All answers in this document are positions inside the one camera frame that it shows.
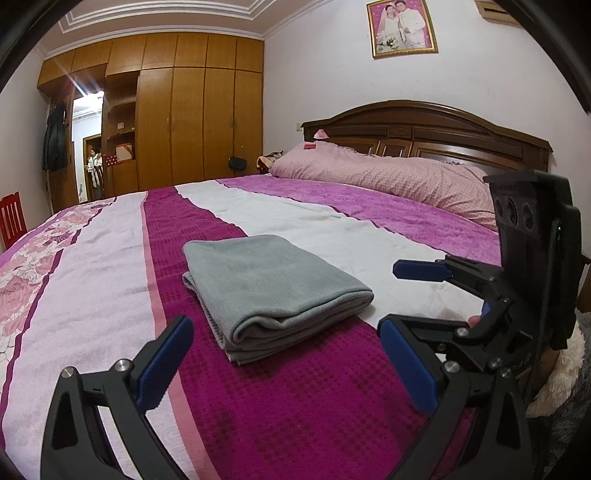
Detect red wooden chair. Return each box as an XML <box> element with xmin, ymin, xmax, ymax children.
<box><xmin>0</xmin><ymin>192</ymin><xmax>27</xmax><ymax>249</ymax></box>

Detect person right hand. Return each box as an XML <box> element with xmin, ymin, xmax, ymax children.
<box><xmin>467</xmin><ymin>315</ymin><xmax>481</xmax><ymax>328</ymax></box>

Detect pink checked pillow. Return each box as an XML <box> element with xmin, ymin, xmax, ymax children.
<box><xmin>270</xmin><ymin>141</ymin><xmax>497</xmax><ymax>231</ymax></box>

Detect grey sweatpants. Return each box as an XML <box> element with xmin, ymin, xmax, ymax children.
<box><xmin>182</xmin><ymin>235</ymin><xmax>375</xmax><ymax>365</ymax></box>

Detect person in doorway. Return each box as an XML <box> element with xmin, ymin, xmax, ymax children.
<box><xmin>86</xmin><ymin>147</ymin><xmax>103</xmax><ymax>200</ymax></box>

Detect framed wedding photo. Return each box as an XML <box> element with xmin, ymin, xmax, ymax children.
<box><xmin>366</xmin><ymin>0</ymin><xmax>439</xmax><ymax>59</ymax></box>

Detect striped magenta bed cover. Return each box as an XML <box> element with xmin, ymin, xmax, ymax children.
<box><xmin>1</xmin><ymin>176</ymin><xmax>500</xmax><ymax>479</ymax></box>

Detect large wooden wardrobe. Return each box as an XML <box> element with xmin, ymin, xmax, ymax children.
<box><xmin>37</xmin><ymin>32</ymin><xmax>264</xmax><ymax>211</ymax></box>

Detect red gift box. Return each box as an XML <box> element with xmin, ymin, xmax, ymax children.
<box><xmin>103</xmin><ymin>143</ymin><xmax>134</xmax><ymax>167</ymax></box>

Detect wall air conditioner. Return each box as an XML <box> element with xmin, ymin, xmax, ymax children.
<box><xmin>475</xmin><ymin>0</ymin><xmax>520</xmax><ymax>27</ymax></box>

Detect dark hanging jacket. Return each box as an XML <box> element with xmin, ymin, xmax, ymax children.
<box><xmin>42</xmin><ymin>101</ymin><xmax>67</xmax><ymax>172</ymax></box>

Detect dark wooden headboard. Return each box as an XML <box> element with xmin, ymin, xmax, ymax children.
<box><xmin>303</xmin><ymin>100</ymin><xmax>553</xmax><ymax>174</ymax></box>

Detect small black bag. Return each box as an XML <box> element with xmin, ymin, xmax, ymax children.
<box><xmin>228</xmin><ymin>156</ymin><xmax>247</xmax><ymax>172</ymax></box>

